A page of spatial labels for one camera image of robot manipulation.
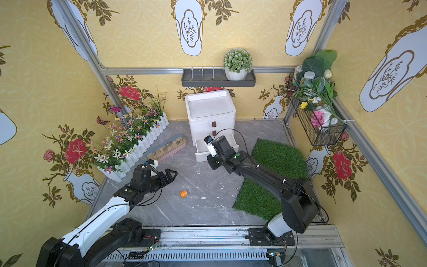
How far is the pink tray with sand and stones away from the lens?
1.02 meters

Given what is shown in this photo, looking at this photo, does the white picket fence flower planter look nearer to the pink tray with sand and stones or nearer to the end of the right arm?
the pink tray with sand and stones

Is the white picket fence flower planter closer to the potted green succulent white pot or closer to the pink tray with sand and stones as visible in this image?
the pink tray with sand and stones

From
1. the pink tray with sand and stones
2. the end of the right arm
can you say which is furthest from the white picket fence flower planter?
the end of the right arm
